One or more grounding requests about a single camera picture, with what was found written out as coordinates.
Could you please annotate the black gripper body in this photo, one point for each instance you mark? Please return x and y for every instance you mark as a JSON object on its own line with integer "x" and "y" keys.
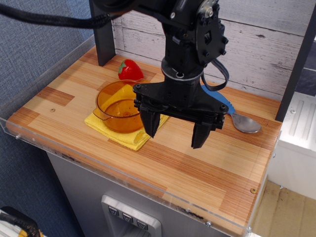
{"x": 182, "y": 99}

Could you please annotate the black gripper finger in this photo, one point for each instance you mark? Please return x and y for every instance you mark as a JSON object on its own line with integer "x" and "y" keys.
{"x": 151, "y": 121}
{"x": 201, "y": 132}

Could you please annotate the orange transparent plastic pot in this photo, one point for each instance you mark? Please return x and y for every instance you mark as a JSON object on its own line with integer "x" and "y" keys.
{"x": 115, "y": 106}

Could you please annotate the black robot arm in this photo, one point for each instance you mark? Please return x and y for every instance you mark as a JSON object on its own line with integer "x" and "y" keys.
{"x": 194, "y": 38}

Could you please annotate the yellow folded cloth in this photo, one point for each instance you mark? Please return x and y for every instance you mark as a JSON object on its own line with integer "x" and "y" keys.
{"x": 134, "y": 140}

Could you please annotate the red plastic strawberry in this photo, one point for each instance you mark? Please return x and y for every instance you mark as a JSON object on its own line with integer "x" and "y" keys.
{"x": 129, "y": 70}

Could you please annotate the white ribbed appliance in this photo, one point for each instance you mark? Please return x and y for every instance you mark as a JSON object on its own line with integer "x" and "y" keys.
{"x": 293, "y": 163}

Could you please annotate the grey cabinet with buttons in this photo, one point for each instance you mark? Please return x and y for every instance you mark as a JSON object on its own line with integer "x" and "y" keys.
{"x": 104, "y": 207}

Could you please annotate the clear acrylic table guard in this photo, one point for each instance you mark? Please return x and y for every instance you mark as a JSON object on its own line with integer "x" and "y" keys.
{"x": 48, "y": 91}

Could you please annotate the yellow black object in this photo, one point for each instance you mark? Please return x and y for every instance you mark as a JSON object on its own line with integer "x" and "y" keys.
{"x": 11, "y": 226}

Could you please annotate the blue handled metal spoon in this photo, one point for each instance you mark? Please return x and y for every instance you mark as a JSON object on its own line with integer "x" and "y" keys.
{"x": 241, "y": 123}

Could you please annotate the dark grey left post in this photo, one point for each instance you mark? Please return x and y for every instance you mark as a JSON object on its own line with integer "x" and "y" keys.
{"x": 104, "y": 41}

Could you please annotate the dark grey post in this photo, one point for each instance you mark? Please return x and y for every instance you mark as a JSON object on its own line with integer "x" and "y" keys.
{"x": 298, "y": 67}
{"x": 104, "y": 41}

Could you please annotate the dark grey right post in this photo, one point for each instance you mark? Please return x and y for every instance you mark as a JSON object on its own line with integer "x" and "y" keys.
{"x": 298, "y": 67}

